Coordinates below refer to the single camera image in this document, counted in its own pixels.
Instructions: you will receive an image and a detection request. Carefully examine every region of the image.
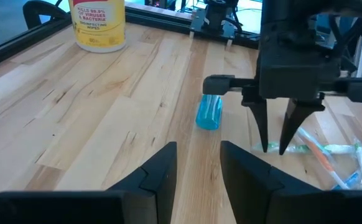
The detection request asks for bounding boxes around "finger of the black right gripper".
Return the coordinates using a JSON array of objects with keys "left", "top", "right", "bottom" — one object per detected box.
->
[
  {"left": 279, "top": 98, "right": 325, "bottom": 156},
  {"left": 242, "top": 93, "right": 268, "bottom": 153}
]

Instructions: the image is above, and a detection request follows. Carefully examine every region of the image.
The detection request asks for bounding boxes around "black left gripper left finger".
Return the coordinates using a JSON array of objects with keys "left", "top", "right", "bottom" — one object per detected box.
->
[{"left": 0, "top": 141, "right": 178, "bottom": 224}]

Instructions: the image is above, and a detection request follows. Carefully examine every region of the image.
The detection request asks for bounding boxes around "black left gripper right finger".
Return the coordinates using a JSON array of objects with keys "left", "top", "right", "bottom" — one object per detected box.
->
[{"left": 220, "top": 140, "right": 362, "bottom": 224}]

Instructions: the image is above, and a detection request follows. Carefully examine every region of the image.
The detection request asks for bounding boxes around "blue mouthwash bottle white cap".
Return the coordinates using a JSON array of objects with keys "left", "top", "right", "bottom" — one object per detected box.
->
[{"left": 195, "top": 94, "right": 223, "bottom": 131}]

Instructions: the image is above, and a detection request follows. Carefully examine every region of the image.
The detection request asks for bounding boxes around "blue toothbrush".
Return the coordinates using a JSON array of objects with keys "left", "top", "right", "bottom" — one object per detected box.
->
[{"left": 332, "top": 170, "right": 361, "bottom": 191}]

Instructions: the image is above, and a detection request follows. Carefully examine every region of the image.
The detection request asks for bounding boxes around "yellow Lysol wipes canister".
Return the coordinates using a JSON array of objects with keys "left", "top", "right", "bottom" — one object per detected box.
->
[{"left": 68, "top": 0, "right": 126, "bottom": 54}]

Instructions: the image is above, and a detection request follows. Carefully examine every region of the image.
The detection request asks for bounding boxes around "black office chair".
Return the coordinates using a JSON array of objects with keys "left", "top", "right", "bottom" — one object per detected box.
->
[{"left": 22, "top": 0, "right": 69, "bottom": 30}]

